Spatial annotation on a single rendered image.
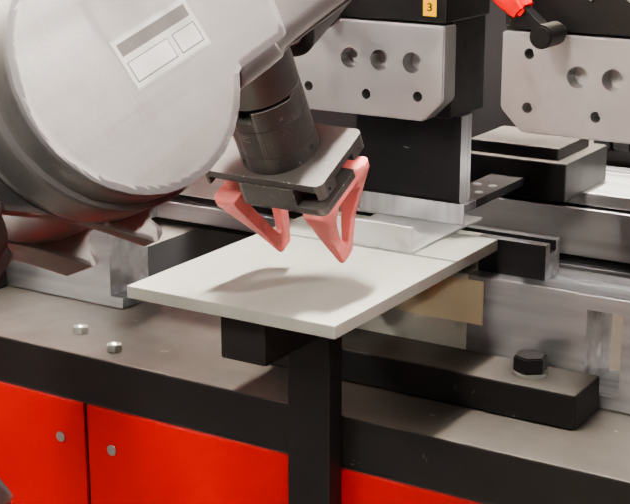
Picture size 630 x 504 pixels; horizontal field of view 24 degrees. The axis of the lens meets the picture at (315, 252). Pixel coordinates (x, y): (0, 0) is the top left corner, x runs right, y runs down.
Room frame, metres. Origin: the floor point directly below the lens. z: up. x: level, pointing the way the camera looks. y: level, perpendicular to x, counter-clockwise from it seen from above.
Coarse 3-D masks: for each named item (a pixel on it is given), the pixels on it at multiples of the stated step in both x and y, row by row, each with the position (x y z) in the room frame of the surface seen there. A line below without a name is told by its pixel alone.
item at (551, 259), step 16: (512, 240) 1.16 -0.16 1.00; (528, 240) 1.16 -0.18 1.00; (544, 240) 1.16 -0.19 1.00; (496, 256) 1.16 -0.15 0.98; (512, 256) 1.15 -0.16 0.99; (528, 256) 1.15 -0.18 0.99; (544, 256) 1.14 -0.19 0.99; (496, 272) 1.16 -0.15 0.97; (512, 272) 1.15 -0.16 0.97; (528, 272) 1.15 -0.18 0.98; (544, 272) 1.14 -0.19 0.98
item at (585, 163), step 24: (480, 144) 1.40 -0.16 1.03; (504, 144) 1.39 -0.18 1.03; (528, 144) 1.38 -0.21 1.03; (552, 144) 1.38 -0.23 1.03; (576, 144) 1.40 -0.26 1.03; (600, 144) 1.44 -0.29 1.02; (480, 168) 1.39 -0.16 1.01; (504, 168) 1.38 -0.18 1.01; (528, 168) 1.36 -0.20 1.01; (552, 168) 1.35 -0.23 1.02; (576, 168) 1.37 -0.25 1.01; (600, 168) 1.42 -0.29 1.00; (480, 192) 1.30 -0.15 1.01; (504, 192) 1.33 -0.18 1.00; (528, 192) 1.36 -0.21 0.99; (552, 192) 1.35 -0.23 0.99; (576, 192) 1.37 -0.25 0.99
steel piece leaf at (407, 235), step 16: (368, 224) 1.13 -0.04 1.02; (384, 224) 1.13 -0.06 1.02; (400, 224) 1.20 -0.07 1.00; (416, 224) 1.20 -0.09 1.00; (432, 224) 1.20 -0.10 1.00; (448, 224) 1.20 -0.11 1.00; (368, 240) 1.13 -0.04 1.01; (384, 240) 1.13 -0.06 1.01; (400, 240) 1.12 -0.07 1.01; (416, 240) 1.15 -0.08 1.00; (432, 240) 1.15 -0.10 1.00
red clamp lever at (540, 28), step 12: (504, 0) 1.09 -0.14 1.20; (516, 0) 1.09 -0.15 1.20; (528, 0) 1.09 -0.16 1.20; (516, 12) 1.09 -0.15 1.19; (528, 12) 1.09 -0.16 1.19; (528, 24) 1.09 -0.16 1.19; (540, 24) 1.08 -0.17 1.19; (552, 24) 1.08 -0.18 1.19; (540, 36) 1.07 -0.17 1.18; (552, 36) 1.07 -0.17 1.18; (564, 36) 1.09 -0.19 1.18; (540, 48) 1.07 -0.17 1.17
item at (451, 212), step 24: (360, 120) 1.24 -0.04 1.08; (384, 120) 1.22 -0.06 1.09; (408, 120) 1.21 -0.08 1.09; (432, 120) 1.20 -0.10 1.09; (456, 120) 1.19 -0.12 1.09; (384, 144) 1.22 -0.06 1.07; (408, 144) 1.21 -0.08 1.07; (432, 144) 1.20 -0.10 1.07; (456, 144) 1.19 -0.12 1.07; (384, 168) 1.22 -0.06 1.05; (408, 168) 1.21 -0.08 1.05; (432, 168) 1.20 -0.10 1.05; (456, 168) 1.19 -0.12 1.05; (384, 192) 1.23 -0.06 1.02; (408, 192) 1.21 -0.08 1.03; (432, 192) 1.20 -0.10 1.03; (456, 192) 1.19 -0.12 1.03; (408, 216) 1.22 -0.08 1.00; (432, 216) 1.21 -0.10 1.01; (456, 216) 1.20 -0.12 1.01
